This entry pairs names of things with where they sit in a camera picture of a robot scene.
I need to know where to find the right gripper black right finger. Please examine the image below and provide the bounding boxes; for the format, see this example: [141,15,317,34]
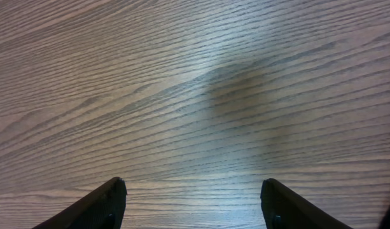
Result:
[260,178,351,229]

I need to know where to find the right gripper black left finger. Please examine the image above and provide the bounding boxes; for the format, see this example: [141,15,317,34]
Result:
[34,177,127,229]

